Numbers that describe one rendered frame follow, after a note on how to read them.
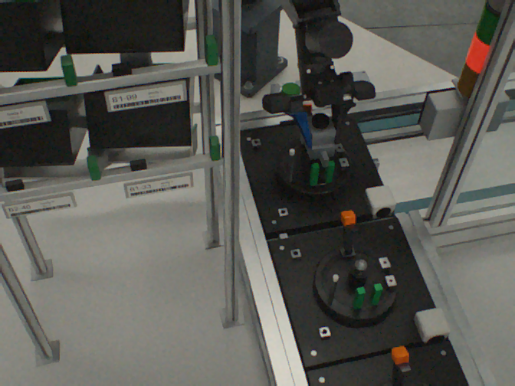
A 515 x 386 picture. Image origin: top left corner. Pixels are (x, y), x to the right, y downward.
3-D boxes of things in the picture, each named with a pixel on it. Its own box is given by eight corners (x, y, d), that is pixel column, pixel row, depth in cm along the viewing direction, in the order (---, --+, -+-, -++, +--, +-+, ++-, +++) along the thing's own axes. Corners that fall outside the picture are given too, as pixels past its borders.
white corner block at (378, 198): (362, 201, 131) (365, 188, 127) (385, 197, 131) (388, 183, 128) (369, 221, 128) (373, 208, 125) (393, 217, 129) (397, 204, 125)
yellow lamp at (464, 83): (451, 78, 106) (460, 53, 102) (482, 73, 107) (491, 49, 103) (464, 102, 103) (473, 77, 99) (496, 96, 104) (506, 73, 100)
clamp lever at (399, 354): (388, 384, 105) (390, 347, 101) (401, 381, 105) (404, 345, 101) (398, 402, 102) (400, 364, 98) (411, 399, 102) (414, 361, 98)
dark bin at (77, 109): (21, 92, 112) (13, 47, 109) (103, 89, 113) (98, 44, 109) (-31, 168, 88) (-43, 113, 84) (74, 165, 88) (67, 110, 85)
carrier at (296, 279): (267, 246, 124) (270, 205, 114) (395, 223, 128) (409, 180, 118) (303, 374, 110) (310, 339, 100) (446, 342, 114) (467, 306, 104)
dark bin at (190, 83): (115, 78, 115) (110, 33, 111) (195, 76, 115) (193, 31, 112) (90, 149, 90) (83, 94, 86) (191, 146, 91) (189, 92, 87)
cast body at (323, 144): (300, 134, 128) (303, 107, 122) (323, 130, 128) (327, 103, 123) (313, 169, 123) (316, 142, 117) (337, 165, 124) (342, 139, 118)
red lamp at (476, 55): (460, 53, 102) (469, 27, 98) (491, 49, 103) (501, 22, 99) (473, 76, 99) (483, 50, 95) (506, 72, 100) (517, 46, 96)
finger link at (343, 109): (326, 103, 123) (336, 107, 118) (346, 99, 124) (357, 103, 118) (330, 141, 125) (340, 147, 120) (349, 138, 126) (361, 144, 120)
